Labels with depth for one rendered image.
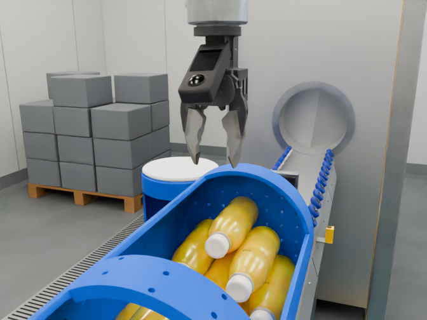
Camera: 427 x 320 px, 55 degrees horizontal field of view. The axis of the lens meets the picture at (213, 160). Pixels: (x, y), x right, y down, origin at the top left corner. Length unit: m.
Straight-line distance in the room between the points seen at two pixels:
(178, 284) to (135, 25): 5.45
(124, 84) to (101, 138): 0.60
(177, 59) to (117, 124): 2.13
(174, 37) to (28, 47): 1.77
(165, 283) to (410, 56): 1.07
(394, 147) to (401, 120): 0.08
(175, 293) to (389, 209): 1.09
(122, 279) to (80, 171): 3.54
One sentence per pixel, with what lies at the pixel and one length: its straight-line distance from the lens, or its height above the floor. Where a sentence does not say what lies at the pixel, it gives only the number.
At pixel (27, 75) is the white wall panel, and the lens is 4.94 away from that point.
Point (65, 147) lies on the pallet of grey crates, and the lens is 4.00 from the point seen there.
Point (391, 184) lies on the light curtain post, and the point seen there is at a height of 1.04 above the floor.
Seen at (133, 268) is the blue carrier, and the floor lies 1.23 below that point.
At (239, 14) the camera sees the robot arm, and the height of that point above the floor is 1.51.
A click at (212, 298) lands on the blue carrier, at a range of 0.44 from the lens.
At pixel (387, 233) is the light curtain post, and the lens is 1.47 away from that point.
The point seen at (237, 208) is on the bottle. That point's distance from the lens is 0.77.
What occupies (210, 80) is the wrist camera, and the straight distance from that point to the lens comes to 0.54.
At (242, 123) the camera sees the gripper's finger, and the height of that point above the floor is 1.35.
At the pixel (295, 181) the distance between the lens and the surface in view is 1.28.
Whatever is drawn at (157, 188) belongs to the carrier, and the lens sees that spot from 1.39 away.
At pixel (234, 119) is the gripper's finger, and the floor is 1.36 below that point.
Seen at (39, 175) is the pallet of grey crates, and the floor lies 0.24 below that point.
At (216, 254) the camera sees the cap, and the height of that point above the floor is 1.13.
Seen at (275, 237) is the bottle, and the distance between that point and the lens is 0.78.
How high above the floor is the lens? 1.46
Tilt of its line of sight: 16 degrees down
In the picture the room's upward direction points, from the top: straight up
